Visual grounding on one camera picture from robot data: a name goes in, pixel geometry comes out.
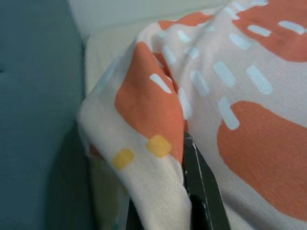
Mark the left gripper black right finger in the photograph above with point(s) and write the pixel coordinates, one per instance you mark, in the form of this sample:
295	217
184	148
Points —
204	187

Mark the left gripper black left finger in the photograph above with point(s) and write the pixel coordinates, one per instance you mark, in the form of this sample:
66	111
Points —
129	215

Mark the pink pillow with orange spots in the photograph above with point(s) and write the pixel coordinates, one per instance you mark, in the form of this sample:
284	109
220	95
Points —
227	95

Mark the teal upholstered headboard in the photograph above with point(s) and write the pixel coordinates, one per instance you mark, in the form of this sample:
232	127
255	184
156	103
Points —
36	107

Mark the mattress with beige sheet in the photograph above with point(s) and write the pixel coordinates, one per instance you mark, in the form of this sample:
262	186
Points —
103	55

